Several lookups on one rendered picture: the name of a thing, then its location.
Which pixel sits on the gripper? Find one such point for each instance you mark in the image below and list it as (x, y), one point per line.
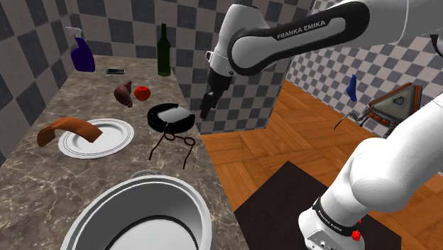
(217, 86)

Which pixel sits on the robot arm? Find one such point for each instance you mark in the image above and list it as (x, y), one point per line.
(380, 166)

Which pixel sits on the black round box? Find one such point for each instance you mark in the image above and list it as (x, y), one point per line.
(171, 119)

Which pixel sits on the dark green glass bottle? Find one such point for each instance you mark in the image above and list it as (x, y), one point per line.
(163, 52)

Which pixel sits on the red tomato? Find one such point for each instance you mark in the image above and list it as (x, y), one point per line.
(142, 93)

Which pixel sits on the brown sweet potato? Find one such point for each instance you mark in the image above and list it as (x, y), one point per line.
(124, 94)

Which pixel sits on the black phone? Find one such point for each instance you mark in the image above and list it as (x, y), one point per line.
(115, 71)

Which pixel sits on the white plate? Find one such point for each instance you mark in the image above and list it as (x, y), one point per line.
(110, 138)

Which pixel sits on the blue cloth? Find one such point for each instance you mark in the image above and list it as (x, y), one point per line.
(352, 88)

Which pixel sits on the blue spray bottle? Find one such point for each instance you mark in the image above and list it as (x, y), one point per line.
(83, 57)

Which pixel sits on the large white pot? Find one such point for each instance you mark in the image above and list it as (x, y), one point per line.
(145, 207)

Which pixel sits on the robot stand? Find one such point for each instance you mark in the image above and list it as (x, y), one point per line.
(277, 214)

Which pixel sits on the brown curved cloth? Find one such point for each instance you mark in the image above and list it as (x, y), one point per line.
(69, 126)

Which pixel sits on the brown triangular furniture piece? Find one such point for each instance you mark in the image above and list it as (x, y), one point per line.
(394, 104)

